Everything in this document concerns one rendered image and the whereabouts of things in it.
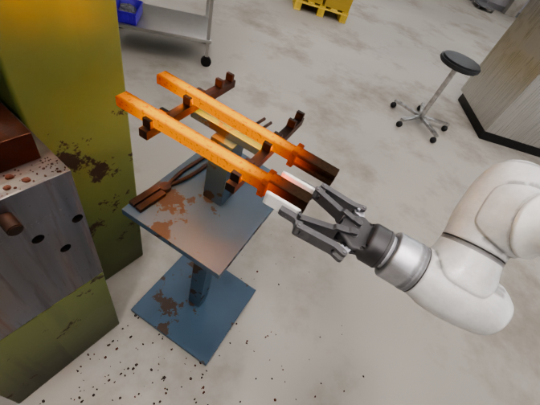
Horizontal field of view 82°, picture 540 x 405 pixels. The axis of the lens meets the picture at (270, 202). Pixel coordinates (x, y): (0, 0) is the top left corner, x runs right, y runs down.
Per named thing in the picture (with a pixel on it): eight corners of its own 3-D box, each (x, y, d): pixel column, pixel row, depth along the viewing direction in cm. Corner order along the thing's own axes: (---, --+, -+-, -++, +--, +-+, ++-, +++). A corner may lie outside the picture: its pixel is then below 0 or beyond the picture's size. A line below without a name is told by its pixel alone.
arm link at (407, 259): (404, 262, 61) (377, 246, 62) (434, 237, 54) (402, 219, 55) (394, 299, 55) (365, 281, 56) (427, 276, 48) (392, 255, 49)
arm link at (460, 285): (391, 287, 60) (427, 228, 59) (468, 332, 58) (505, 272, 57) (407, 303, 49) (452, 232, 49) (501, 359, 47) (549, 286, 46)
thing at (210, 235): (291, 187, 100) (293, 182, 99) (218, 279, 74) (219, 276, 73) (215, 141, 105) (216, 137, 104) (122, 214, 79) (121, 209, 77)
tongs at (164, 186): (263, 118, 117) (263, 116, 116) (272, 124, 116) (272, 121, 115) (128, 203, 79) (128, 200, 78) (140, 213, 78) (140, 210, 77)
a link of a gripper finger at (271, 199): (296, 219, 57) (294, 222, 56) (263, 200, 58) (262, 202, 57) (301, 209, 55) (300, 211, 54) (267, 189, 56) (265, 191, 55)
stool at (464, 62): (437, 114, 336) (483, 55, 288) (453, 150, 295) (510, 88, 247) (386, 99, 329) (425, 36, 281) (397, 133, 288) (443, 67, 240)
